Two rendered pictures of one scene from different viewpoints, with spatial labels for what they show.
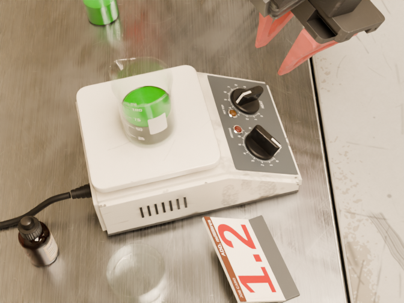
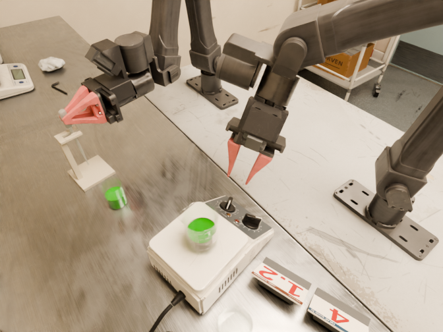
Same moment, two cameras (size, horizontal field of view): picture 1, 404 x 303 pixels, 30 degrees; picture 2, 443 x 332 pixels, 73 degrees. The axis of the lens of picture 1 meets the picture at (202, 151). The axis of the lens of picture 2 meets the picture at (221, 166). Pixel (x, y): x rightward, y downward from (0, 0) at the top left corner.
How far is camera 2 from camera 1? 30 cm
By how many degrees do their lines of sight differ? 27
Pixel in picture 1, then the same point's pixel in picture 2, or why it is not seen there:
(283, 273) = (296, 278)
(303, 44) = (262, 162)
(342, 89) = (253, 184)
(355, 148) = (277, 205)
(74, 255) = not seen: outside the picture
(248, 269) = (287, 286)
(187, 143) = (227, 239)
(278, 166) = (263, 228)
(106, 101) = (169, 240)
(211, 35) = (180, 188)
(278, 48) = (213, 180)
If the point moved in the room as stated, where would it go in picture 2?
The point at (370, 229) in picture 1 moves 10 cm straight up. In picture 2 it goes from (312, 236) to (324, 205)
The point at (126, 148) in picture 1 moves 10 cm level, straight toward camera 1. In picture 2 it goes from (199, 259) to (251, 303)
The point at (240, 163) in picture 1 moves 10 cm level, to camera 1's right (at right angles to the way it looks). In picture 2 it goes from (252, 235) to (291, 205)
